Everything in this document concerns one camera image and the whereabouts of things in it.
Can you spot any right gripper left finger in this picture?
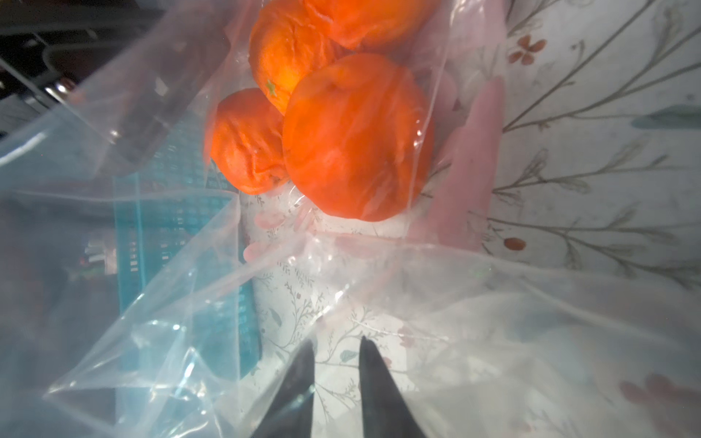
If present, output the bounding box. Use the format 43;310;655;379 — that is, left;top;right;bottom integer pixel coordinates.
252;341;316;438

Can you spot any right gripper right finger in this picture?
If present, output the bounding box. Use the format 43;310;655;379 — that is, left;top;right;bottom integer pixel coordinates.
359;337;425;438

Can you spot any teal plastic basket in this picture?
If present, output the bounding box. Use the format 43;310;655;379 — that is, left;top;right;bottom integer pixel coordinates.
113;114;262;381

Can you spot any clear zip-top bag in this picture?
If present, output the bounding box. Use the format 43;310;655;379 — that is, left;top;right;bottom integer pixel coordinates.
1;1;700;437

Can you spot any orange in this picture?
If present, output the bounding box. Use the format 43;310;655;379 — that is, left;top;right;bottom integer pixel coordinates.
282;53;434;222
211;89;290;195
248;0;349;113

